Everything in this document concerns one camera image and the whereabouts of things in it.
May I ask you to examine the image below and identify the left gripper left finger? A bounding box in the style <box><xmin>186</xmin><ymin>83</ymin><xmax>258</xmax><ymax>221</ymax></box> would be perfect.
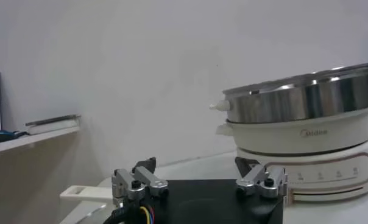
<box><xmin>111</xmin><ymin>156</ymin><xmax>169</xmax><ymax>208</ymax></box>

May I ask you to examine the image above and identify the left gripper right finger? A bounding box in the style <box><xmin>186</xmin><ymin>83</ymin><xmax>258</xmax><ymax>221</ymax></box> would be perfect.
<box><xmin>235</xmin><ymin>156</ymin><xmax>288</xmax><ymax>200</ymax></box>

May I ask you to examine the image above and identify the blue black computer mouse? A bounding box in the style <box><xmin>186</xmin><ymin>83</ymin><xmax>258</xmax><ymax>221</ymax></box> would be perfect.
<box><xmin>0</xmin><ymin>130</ymin><xmax>29</xmax><ymax>144</ymax></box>

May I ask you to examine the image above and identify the steel perforated steamer basket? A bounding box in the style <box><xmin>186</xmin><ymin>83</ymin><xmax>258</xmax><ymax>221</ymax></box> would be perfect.
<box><xmin>208</xmin><ymin>62</ymin><xmax>368</xmax><ymax>124</ymax></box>

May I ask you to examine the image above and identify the white electric cooker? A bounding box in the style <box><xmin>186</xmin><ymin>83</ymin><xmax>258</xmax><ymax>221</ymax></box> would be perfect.
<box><xmin>216</xmin><ymin>105</ymin><xmax>368</xmax><ymax>202</ymax></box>

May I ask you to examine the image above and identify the white flat box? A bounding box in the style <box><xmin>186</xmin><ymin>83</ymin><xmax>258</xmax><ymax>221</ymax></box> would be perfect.
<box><xmin>27</xmin><ymin>118</ymin><xmax>81</xmax><ymax>136</ymax></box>

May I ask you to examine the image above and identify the black flat device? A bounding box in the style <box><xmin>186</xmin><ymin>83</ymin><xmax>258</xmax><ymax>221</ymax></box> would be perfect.
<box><xmin>24</xmin><ymin>114</ymin><xmax>82</xmax><ymax>126</ymax></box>

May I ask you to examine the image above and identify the white side table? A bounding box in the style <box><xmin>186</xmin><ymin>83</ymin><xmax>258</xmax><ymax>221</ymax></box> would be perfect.
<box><xmin>0</xmin><ymin>125</ymin><xmax>81</xmax><ymax>159</ymax></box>

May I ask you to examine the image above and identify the left gripper wire bundle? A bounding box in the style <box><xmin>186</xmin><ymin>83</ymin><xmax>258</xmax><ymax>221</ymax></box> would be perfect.
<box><xmin>103</xmin><ymin>203</ymin><xmax>156</xmax><ymax>224</ymax></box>

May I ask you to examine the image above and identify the glass lid white handle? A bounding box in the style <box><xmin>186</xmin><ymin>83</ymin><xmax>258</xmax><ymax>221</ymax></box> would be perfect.
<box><xmin>58</xmin><ymin>177</ymin><xmax>126</xmax><ymax>224</ymax></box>

